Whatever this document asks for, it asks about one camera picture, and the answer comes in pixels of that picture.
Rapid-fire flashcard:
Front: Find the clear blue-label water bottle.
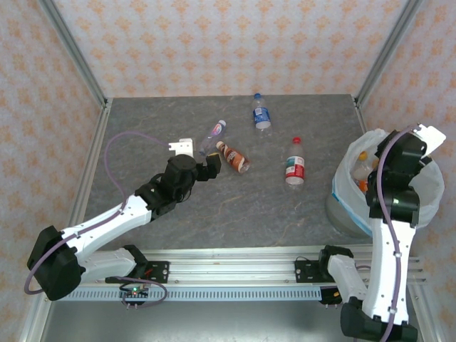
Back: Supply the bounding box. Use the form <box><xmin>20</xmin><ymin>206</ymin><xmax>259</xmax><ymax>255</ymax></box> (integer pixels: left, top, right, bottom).
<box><xmin>252</xmin><ymin>93</ymin><xmax>274</xmax><ymax>138</ymax></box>

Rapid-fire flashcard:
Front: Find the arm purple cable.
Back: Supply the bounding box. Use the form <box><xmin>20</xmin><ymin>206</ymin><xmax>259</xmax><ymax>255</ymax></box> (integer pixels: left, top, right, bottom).
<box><xmin>356</xmin><ymin>124</ymin><xmax>421</xmax><ymax>342</ymax></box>
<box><xmin>24</xmin><ymin>130</ymin><xmax>172</xmax><ymax>311</ymax></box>

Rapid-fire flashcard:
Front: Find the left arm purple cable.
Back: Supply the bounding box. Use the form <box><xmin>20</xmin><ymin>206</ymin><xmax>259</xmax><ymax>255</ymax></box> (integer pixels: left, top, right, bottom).
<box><xmin>24</xmin><ymin>130</ymin><xmax>172</xmax><ymax>311</ymax></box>

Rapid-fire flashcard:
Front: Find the clear red-cap bottle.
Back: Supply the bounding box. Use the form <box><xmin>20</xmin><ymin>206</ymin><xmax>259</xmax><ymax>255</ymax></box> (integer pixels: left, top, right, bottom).
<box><xmin>284</xmin><ymin>137</ymin><xmax>306</xmax><ymax>190</ymax></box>

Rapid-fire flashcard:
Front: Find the slotted grey cable duct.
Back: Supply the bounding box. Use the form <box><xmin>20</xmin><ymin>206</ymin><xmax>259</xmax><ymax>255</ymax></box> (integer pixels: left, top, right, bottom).
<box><xmin>69</xmin><ymin>286</ymin><xmax>343</xmax><ymax>304</ymax></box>

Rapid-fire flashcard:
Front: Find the brown chocolate drink bottle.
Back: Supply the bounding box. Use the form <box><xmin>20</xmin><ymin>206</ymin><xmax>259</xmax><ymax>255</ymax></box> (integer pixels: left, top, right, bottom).
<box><xmin>215</xmin><ymin>140</ymin><xmax>251</xmax><ymax>175</ymax></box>

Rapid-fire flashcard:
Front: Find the aluminium frame post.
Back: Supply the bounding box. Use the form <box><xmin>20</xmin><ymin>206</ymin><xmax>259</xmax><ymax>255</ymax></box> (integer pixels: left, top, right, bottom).
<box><xmin>37</xmin><ymin>0</ymin><xmax>110</xmax><ymax>110</ymax></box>
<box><xmin>354</xmin><ymin>0</ymin><xmax>425</xmax><ymax>106</ymax></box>

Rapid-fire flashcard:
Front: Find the small clear purple-cap bottle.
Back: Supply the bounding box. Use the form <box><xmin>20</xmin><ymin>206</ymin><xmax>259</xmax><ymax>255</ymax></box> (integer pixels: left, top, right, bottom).
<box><xmin>198</xmin><ymin>119</ymin><xmax>227</xmax><ymax>157</ymax></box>

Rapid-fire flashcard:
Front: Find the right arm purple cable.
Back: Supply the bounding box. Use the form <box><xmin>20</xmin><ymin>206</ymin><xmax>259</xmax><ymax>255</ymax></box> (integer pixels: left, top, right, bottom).
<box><xmin>356</xmin><ymin>124</ymin><xmax>421</xmax><ymax>342</ymax></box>

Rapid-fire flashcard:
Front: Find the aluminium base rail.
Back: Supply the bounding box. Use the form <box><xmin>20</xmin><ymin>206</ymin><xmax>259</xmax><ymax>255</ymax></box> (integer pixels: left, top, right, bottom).
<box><xmin>76</xmin><ymin>247</ymin><xmax>427</xmax><ymax>286</ymax></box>

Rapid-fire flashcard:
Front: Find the translucent white bin bag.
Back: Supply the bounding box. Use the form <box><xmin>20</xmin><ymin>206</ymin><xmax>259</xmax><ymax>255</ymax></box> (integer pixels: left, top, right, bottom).
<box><xmin>331</xmin><ymin>128</ymin><xmax>446</xmax><ymax>231</ymax></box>

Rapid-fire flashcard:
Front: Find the aluminium table side rail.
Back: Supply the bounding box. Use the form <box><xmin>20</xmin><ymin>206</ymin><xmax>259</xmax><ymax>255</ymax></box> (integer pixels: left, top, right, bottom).
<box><xmin>352</xmin><ymin>95</ymin><xmax>370</xmax><ymax>135</ymax></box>
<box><xmin>66</xmin><ymin>98</ymin><xmax>115</xmax><ymax>229</ymax></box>

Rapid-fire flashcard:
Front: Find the grey round bin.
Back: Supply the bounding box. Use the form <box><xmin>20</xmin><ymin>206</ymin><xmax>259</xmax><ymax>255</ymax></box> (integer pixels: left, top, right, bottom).
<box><xmin>326</xmin><ymin>192</ymin><xmax>373</xmax><ymax>239</ymax></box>

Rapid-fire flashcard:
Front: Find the small circuit board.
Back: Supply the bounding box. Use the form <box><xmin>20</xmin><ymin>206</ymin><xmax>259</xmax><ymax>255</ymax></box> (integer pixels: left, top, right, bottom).
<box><xmin>320</xmin><ymin>288</ymin><xmax>345</xmax><ymax>307</ymax></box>
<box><xmin>119</xmin><ymin>284</ymin><xmax>150</xmax><ymax>301</ymax></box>

